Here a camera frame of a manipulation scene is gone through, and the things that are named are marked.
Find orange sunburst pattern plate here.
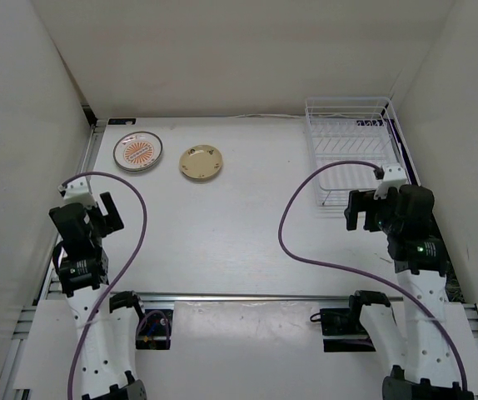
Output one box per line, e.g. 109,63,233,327
112,131,164,173

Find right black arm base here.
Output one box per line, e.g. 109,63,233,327
310,292,391,353

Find purple cable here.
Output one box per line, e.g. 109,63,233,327
278,161,470,393
58,171,172,400

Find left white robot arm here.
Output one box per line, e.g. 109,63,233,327
49,192,147,399

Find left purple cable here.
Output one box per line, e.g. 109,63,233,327
58,171,172,400

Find white wire dish rack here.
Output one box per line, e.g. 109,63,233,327
305,97,420,211

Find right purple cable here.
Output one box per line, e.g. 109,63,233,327
278,161,470,393

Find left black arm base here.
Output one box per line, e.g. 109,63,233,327
136,303,174,351

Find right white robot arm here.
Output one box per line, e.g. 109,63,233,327
344,184,475,399

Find aluminium frame rail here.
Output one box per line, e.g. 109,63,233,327
138,291,448,303

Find white front board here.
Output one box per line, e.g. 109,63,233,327
13,300,478,399

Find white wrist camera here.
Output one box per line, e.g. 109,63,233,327
374,163,408,200
58,177,97,209

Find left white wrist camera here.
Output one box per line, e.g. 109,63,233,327
58,177,97,209

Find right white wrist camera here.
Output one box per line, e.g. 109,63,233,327
374,163,408,200

